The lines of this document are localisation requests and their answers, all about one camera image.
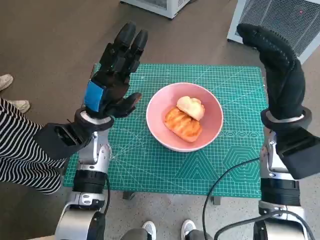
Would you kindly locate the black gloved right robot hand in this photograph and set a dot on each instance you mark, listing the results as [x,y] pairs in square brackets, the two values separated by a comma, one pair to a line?
[285,82]

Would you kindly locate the oblong grilled toy bread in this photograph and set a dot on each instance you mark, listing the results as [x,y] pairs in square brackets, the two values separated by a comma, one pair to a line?
[182,125]

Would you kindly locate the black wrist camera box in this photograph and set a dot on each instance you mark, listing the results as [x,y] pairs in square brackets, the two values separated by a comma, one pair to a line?
[60,142]
[300,152]

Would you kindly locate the pink bowl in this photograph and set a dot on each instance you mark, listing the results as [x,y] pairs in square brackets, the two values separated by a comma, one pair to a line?
[160,115]

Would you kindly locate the green cutting mat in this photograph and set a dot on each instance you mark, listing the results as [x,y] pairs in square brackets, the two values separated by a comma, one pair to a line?
[155,172]

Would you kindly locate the person's white shoe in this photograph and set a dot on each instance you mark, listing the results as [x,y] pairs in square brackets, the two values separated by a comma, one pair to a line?
[5,82]
[21,104]

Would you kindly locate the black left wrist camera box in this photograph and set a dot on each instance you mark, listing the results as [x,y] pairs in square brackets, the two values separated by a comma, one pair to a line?
[60,142]

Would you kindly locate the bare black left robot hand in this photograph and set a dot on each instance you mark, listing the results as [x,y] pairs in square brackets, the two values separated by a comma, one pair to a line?
[112,85]

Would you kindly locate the white cabinet with mesh front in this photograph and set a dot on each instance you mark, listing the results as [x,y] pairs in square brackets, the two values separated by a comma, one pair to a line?
[275,20]

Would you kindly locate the black table leg bracket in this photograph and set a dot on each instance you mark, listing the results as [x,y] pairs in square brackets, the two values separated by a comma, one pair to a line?
[217,200]
[128,195]

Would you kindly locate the white cabinet with glass front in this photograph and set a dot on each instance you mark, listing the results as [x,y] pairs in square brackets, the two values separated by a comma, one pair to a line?
[157,5]

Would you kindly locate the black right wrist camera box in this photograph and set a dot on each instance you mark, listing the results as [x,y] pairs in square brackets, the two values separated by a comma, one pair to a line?
[300,152]

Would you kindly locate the round toy bread bun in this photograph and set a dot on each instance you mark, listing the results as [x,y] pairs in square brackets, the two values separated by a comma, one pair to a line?
[191,106]

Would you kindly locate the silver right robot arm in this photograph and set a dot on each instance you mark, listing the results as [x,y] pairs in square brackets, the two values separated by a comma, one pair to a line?
[277,190]

